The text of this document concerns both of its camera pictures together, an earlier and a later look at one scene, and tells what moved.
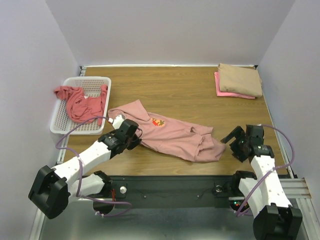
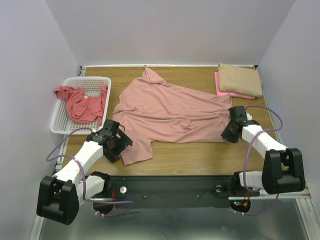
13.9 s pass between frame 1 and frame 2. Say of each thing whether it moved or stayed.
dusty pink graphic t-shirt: moved
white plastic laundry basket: stayed
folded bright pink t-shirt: stayed
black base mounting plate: stayed
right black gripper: moved
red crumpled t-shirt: stayed
